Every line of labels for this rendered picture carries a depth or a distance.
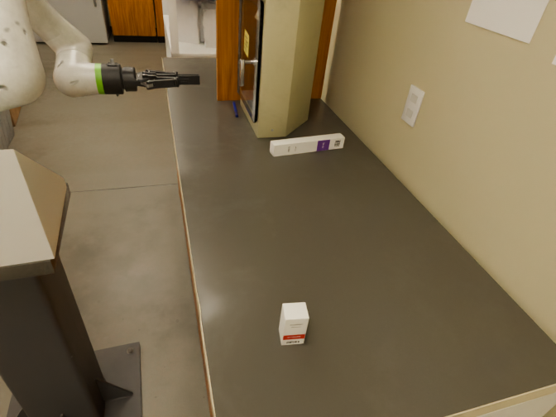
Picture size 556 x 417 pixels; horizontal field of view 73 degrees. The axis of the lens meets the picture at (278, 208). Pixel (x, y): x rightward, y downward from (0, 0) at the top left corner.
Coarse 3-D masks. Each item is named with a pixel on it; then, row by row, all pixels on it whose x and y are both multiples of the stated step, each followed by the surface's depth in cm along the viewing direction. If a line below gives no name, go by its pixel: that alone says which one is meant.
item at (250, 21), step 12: (252, 0) 122; (252, 12) 123; (252, 24) 125; (252, 36) 126; (252, 48) 128; (252, 72) 131; (252, 84) 133; (240, 96) 156; (252, 96) 135; (252, 108) 136; (252, 120) 138
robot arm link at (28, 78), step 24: (0, 0) 74; (24, 0) 79; (0, 24) 73; (24, 24) 77; (0, 48) 73; (24, 48) 76; (0, 72) 72; (24, 72) 75; (0, 96) 75; (24, 96) 77
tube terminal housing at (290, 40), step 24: (264, 0) 114; (288, 0) 114; (312, 0) 122; (264, 24) 116; (288, 24) 118; (312, 24) 128; (264, 48) 120; (288, 48) 123; (312, 48) 135; (264, 72) 125; (288, 72) 127; (312, 72) 143; (264, 96) 130; (288, 96) 133; (264, 120) 136; (288, 120) 139
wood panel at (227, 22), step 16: (224, 0) 142; (336, 0) 153; (224, 16) 145; (224, 32) 149; (320, 32) 159; (224, 48) 152; (320, 48) 164; (224, 64) 156; (320, 64) 168; (224, 80) 160; (320, 80) 173; (224, 96) 165; (320, 96) 177
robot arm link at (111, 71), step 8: (104, 64) 115; (112, 64) 115; (104, 72) 114; (112, 72) 114; (120, 72) 116; (104, 80) 114; (112, 80) 115; (120, 80) 115; (104, 88) 115; (112, 88) 116; (120, 88) 117
